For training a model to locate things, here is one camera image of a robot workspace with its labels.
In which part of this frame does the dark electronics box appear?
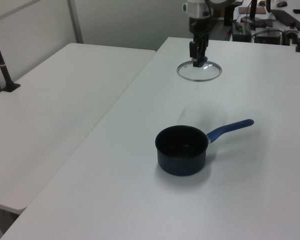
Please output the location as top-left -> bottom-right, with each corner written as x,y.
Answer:
231,20 -> 252,42

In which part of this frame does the glass lid with blue knob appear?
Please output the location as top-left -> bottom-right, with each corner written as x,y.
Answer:
176,56 -> 223,82

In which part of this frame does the black camera pole with white band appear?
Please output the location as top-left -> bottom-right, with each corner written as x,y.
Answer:
0,21 -> 22,93

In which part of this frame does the black control box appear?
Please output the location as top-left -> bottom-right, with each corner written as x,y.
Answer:
254,29 -> 284,45

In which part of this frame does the thin black stand pole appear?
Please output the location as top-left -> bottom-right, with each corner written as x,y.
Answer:
248,0 -> 257,21

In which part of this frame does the white side table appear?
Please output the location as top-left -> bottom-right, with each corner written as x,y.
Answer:
0,42 -> 157,214

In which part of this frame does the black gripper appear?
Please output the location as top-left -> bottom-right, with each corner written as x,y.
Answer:
188,17 -> 213,68

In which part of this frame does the dark saucepan with blue handle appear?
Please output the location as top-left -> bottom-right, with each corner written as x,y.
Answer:
154,118 -> 255,177

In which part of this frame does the black keyboard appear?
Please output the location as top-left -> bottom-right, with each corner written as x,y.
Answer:
270,8 -> 300,30

